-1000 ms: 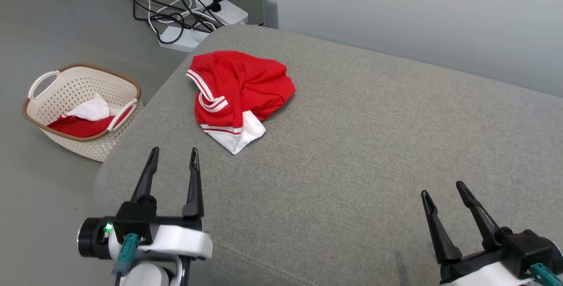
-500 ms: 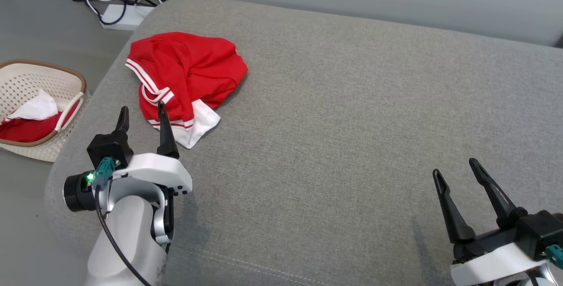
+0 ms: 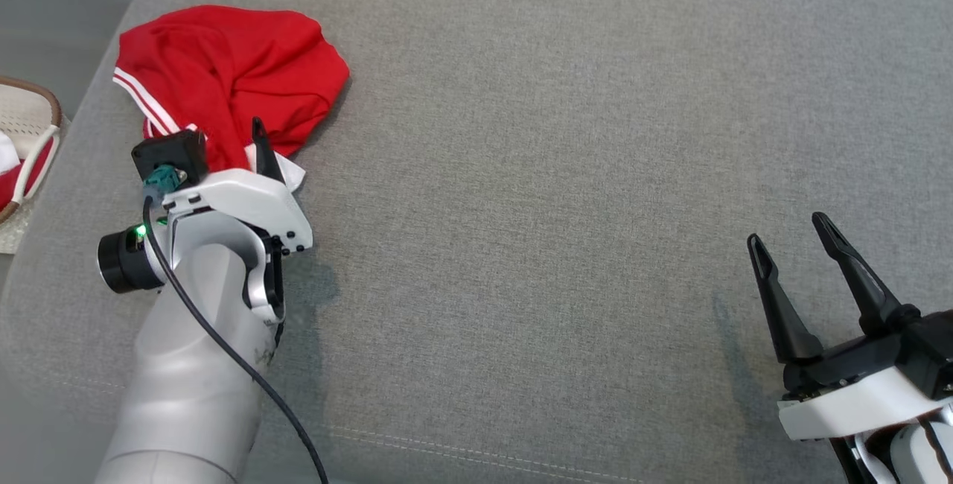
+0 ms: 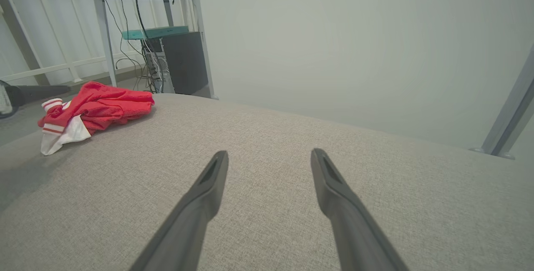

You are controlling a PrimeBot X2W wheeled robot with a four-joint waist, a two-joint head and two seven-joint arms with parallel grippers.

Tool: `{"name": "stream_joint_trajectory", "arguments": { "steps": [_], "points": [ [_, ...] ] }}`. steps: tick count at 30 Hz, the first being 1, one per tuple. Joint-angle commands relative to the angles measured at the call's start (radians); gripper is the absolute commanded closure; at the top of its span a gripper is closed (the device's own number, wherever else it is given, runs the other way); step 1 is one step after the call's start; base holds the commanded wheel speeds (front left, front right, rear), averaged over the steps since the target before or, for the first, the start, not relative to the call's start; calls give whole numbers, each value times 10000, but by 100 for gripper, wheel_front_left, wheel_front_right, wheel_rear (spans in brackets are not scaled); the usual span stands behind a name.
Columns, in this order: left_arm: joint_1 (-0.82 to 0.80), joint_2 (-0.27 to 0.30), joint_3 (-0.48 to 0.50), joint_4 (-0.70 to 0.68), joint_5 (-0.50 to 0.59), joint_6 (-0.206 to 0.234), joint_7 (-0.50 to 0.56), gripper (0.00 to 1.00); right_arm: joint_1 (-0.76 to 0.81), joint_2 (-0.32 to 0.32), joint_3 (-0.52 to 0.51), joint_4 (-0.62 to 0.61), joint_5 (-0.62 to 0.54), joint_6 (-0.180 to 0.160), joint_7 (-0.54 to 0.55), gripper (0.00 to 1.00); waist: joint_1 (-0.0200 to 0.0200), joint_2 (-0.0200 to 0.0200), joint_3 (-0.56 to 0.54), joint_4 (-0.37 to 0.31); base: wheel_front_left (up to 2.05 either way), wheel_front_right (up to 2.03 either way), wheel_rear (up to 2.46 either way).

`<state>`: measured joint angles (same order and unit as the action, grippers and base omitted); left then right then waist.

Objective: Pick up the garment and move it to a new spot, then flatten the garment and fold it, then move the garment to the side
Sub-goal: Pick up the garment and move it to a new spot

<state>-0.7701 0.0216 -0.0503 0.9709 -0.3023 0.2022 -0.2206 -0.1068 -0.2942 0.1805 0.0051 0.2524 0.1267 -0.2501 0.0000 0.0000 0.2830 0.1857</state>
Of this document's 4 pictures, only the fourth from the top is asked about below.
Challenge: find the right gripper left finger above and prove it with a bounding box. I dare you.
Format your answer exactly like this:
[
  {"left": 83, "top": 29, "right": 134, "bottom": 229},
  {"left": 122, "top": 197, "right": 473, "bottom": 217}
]
[{"left": 129, "top": 150, "right": 229, "bottom": 271}]

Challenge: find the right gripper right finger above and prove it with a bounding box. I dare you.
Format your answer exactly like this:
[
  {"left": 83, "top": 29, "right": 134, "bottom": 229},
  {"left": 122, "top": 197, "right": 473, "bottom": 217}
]
[{"left": 310, "top": 148, "right": 410, "bottom": 271}]

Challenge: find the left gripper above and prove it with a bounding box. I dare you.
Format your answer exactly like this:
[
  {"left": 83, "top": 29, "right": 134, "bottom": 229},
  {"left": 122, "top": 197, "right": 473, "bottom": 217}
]
[{"left": 0, "top": 80, "right": 71, "bottom": 120}]

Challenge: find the red shirt with white sleeves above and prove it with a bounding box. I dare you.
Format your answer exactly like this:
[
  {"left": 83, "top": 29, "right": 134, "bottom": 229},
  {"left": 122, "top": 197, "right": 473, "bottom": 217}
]
[{"left": 38, "top": 81, "right": 156, "bottom": 156}]

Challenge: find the teal flat box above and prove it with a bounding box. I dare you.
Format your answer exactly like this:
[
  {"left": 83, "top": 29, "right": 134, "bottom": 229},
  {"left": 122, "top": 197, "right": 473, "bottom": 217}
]
[{"left": 122, "top": 26, "right": 189, "bottom": 40}]

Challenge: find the dark computer tower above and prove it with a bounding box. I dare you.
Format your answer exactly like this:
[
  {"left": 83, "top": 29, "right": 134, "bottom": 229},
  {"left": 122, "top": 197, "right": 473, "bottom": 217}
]
[{"left": 142, "top": 33, "right": 209, "bottom": 95}]

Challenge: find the white railing frame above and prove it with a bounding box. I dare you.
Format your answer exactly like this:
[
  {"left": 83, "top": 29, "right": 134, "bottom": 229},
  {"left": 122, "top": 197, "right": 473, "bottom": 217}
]
[{"left": 0, "top": 0, "right": 196, "bottom": 87}]

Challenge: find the black floor cable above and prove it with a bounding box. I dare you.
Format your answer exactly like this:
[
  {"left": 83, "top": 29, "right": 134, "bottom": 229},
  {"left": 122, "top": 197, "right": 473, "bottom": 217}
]
[
  {"left": 101, "top": 0, "right": 144, "bottom": 80},
  {"left": 134, "top": 0, "right": 166, "bottom": 93}
]

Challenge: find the grey metal frame strut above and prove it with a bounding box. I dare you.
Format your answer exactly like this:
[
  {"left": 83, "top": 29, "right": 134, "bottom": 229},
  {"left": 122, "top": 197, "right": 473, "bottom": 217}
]
[{"left": 469, "top": 46, "right": 534, "bottom": 160}]

